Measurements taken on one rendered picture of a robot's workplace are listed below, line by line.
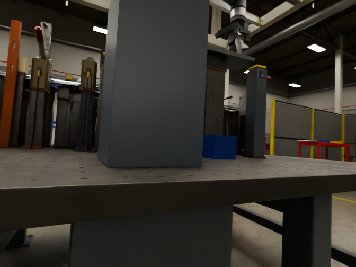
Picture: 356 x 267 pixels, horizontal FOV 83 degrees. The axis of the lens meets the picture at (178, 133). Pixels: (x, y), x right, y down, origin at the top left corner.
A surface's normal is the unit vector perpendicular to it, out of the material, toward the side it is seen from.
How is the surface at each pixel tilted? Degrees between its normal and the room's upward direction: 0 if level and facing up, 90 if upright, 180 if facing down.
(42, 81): 90
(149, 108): 90
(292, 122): 90
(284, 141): 90
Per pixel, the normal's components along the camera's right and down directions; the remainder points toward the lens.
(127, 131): 0.45, -0.02
